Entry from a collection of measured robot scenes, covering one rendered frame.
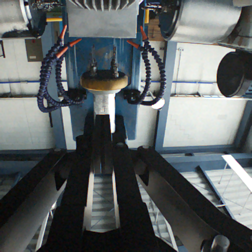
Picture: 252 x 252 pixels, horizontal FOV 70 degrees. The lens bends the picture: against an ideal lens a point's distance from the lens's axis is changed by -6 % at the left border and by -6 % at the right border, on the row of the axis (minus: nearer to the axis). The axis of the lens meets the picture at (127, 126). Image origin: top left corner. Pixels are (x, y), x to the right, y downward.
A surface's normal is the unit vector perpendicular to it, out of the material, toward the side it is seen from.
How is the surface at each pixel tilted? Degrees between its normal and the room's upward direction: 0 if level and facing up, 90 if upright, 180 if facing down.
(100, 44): 90
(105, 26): 90
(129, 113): 90
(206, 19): 66
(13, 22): 54
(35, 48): 90
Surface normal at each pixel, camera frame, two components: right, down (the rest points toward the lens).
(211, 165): 0.11, 0.47
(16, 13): 0.08, 0.79
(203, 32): 0.05, 0.97
